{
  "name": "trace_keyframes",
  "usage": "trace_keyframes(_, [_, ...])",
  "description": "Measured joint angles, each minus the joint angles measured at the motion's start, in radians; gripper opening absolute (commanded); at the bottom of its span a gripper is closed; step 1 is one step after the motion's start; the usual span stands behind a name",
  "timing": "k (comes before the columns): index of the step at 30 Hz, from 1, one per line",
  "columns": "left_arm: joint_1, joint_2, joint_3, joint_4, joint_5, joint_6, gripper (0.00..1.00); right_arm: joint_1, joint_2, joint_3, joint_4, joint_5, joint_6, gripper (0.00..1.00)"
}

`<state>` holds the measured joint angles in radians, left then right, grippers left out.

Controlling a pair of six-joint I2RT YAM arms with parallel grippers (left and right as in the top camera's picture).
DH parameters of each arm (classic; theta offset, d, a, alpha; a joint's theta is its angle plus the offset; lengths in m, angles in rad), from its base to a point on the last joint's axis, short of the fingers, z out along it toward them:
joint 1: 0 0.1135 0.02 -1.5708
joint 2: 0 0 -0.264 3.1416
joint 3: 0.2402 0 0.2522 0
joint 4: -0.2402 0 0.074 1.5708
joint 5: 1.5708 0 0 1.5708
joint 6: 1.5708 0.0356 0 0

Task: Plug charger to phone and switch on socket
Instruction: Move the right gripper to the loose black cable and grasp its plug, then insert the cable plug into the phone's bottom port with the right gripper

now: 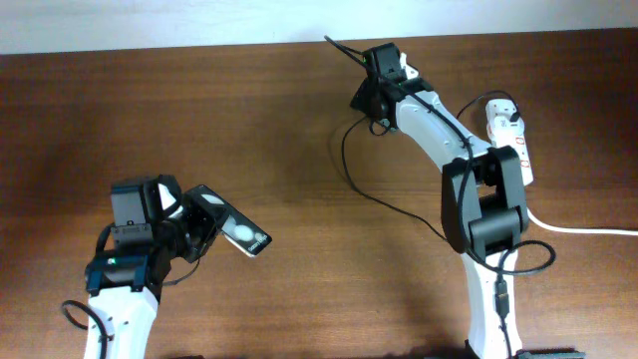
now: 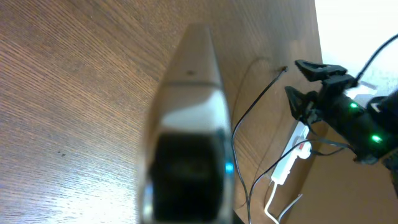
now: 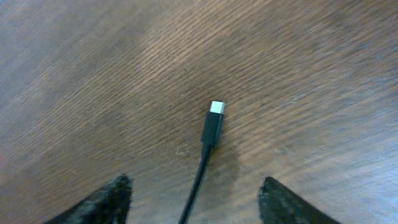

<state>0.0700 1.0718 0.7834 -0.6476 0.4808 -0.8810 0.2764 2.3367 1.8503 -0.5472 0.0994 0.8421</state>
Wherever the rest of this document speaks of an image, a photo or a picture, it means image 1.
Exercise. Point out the black smartphone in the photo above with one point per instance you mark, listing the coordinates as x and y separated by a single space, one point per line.
213 215

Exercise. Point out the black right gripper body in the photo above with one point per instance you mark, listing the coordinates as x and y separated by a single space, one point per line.
366 96

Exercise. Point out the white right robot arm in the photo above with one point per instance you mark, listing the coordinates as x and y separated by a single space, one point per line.
484 211

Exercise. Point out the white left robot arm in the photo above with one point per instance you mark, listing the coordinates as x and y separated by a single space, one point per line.
120 321

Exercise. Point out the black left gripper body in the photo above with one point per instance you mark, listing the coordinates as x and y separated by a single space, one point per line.
188 230

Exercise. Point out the white USB charger adapter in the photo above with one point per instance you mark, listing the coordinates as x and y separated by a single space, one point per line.
503 119

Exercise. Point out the white power strip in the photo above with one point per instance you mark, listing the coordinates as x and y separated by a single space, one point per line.
523 154

